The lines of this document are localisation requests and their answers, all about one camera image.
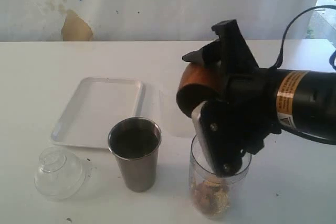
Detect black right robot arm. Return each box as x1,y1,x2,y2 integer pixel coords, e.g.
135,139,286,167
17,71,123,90
176,19,335,177

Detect clear glass with coins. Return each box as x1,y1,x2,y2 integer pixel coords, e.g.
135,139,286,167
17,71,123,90
188,136,251,219

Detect clear plastic dome lid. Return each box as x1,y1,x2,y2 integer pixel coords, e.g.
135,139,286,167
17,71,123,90
34,147,92,201

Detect translucent plastic container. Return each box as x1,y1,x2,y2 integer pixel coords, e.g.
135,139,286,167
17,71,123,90
159,71,195,138

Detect white rectangular tray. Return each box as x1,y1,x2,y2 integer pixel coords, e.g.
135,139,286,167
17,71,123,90
51,77,143,149

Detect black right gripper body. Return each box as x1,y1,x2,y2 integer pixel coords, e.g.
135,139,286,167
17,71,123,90
202,19,281,156

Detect stainless steel cup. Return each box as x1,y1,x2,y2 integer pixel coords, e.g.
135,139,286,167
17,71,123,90
108,117,162,193

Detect black cable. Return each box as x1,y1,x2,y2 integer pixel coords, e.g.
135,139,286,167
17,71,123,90
272,5,336,72

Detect gold and brown chocolates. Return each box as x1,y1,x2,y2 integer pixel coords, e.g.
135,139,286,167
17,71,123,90
190,178,230,218

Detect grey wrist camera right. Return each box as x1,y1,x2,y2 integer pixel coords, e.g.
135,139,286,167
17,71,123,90
191,100,244,174

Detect brown wooden cup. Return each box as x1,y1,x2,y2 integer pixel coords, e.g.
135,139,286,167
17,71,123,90
176,63,222,118

